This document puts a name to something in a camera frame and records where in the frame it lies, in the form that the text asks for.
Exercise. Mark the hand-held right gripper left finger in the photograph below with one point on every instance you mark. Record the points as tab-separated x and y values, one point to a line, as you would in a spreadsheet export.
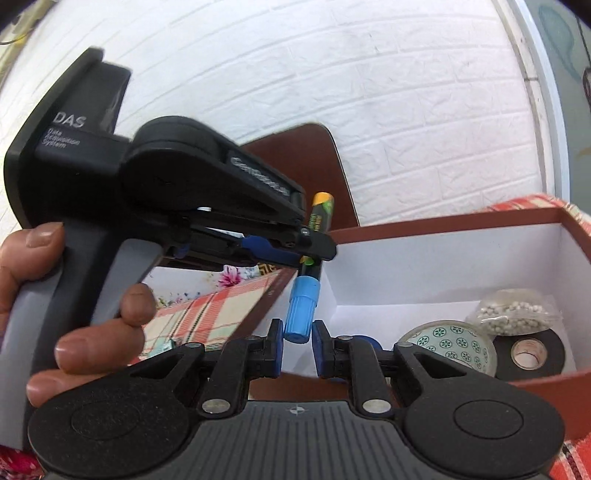
275	345

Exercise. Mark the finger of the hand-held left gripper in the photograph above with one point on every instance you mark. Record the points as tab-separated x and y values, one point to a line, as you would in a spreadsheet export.
258	248
321	249

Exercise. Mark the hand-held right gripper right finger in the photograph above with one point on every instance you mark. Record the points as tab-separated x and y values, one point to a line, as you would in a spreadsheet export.
318	351

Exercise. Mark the marker with blue cap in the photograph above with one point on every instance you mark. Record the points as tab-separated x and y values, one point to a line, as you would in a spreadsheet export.
302	304

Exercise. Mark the clear patterned tape roll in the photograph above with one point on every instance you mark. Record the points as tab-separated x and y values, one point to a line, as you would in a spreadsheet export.
457	344

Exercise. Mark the brown cardboard box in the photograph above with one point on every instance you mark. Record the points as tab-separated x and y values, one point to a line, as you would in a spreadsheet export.
461	258

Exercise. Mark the black tape roll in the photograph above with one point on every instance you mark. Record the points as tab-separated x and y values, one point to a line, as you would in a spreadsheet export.
554	355

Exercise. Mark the person's left hand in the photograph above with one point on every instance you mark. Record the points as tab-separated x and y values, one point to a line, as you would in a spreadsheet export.
97	346

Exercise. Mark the floral white cloth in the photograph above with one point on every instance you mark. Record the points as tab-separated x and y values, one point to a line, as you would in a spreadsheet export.
194	281

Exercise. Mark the plaid tablecloth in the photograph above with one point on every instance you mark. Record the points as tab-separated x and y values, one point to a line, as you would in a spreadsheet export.
203	318

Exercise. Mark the brown chair with gold emblem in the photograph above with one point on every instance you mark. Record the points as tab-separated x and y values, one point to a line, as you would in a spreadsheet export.
314	166

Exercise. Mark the bag of white beads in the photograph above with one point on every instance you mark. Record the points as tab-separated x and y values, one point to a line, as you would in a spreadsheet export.
508	316

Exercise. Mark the red floral cloth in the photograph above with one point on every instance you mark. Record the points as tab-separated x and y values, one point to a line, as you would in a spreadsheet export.
14	464

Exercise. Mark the glass panel with drawing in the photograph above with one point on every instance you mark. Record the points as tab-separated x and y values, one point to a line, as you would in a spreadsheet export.
577	115

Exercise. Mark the white door frame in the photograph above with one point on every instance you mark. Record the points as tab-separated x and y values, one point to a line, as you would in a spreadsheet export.
549	115

